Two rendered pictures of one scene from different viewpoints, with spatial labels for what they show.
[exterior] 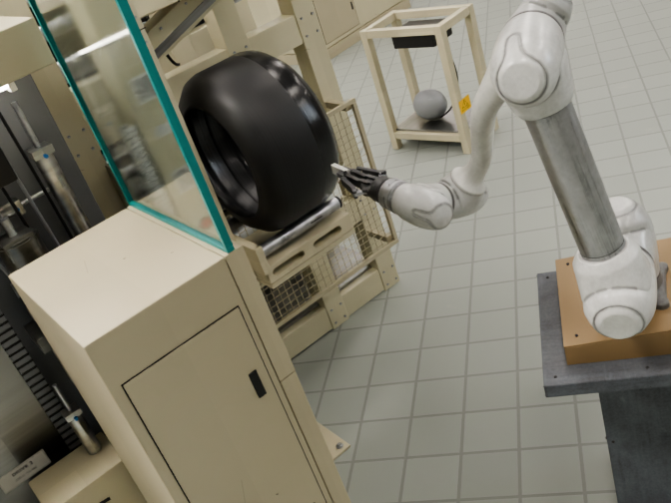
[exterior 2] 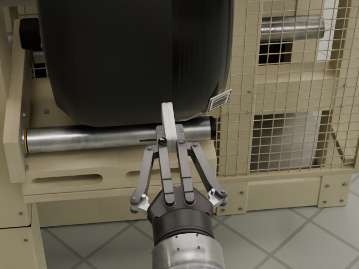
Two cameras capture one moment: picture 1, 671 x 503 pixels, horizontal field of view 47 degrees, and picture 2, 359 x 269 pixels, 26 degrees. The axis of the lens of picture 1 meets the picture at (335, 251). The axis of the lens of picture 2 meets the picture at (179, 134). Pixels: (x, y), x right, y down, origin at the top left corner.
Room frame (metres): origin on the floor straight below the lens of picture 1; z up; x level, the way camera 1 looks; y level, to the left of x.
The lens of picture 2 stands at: (1.32, -0.43, 1.81)
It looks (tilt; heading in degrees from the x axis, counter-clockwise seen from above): 40 degrees down; 23
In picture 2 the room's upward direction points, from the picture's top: straight up
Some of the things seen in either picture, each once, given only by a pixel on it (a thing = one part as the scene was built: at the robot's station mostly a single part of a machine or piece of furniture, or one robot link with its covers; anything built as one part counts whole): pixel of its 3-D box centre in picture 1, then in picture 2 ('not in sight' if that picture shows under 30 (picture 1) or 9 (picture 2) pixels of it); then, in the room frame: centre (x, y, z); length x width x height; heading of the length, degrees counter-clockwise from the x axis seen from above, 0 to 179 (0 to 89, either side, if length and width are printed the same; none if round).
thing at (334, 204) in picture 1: (299, 227); (119, 134); (2.27, 0.09, 0.90); 0.35 x 0.05 x 0.05; 119
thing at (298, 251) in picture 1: (304, 245); (118, 160); (2.27, 0.09, 0.84); 0.36 x 0.09 x 0.06; 119
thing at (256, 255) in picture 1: (232, 246); (21, 94); (2.31, 0.31, 0.90); 0.40 x 0.03 x 0.10; 29
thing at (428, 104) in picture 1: (430, 80); not in sight; (4.56, -0.90, 0.40); 0.60 x 0.35 x 0.80; 39
